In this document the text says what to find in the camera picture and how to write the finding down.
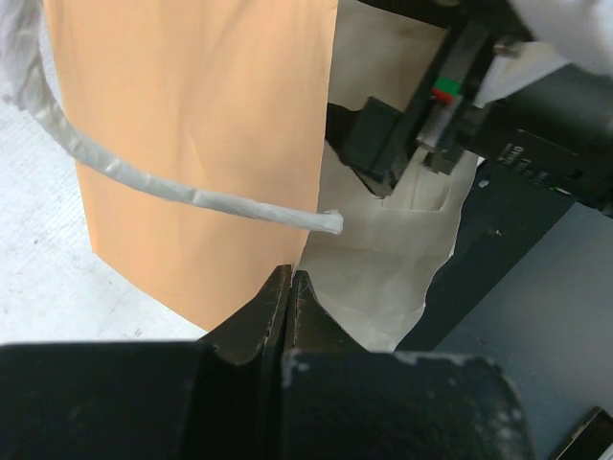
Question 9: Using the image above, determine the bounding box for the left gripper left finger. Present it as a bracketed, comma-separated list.
[1, 266, 292, 459]

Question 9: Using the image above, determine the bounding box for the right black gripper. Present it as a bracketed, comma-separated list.
[325, 1, 612, 215]

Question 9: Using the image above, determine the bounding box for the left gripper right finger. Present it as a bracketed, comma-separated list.
[281, 271, 532, 459]

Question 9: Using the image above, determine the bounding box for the brown paper bag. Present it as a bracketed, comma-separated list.
[0, 0, 576, 354]

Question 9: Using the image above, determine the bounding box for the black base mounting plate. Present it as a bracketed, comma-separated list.
[397, 157, 613, 460]

